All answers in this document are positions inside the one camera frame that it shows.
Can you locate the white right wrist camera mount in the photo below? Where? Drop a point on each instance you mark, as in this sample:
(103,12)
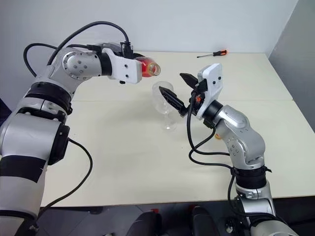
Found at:
(212,81)

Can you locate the clear bottle with red drink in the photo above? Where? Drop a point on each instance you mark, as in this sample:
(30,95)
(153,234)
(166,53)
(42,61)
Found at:
(147,66)

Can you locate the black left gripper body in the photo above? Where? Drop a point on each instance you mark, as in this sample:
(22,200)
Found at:
(128,51)

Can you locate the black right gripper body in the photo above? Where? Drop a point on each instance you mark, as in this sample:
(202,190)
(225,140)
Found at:
(201,86)

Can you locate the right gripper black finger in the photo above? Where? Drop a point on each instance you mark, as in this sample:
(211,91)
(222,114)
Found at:
(172,98)
(189,79)

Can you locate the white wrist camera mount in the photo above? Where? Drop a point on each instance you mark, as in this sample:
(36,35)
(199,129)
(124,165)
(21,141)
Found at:
(125,70)
(212,81)

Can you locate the clear wine glass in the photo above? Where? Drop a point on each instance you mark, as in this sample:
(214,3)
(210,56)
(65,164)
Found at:
(165,100)

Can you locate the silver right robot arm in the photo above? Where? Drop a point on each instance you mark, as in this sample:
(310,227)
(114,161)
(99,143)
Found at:
(243,147)

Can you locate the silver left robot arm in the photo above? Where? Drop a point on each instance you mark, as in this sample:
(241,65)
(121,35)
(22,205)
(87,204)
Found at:
(32,135)

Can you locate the dark rounded shape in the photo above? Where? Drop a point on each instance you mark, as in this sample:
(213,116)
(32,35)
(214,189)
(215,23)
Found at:
(205,222)
(145,225)

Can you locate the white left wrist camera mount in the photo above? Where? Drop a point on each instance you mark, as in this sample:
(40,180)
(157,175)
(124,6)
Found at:
(125,70)

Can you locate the yellow bottle cap red sticker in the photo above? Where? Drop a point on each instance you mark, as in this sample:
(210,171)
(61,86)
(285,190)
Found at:
(217,137)

